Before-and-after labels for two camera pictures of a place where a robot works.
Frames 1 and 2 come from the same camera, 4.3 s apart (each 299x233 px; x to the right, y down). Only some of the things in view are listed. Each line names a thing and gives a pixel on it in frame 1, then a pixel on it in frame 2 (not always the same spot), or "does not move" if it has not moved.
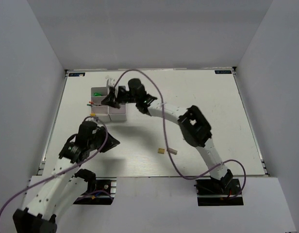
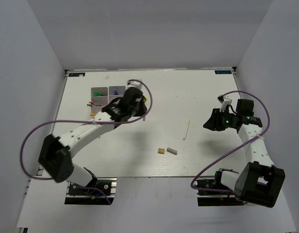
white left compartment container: (102, 111) does not move
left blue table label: (82, 74) does not move
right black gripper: (110, 99) -> (214, 123)
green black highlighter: (97, 94) does not move
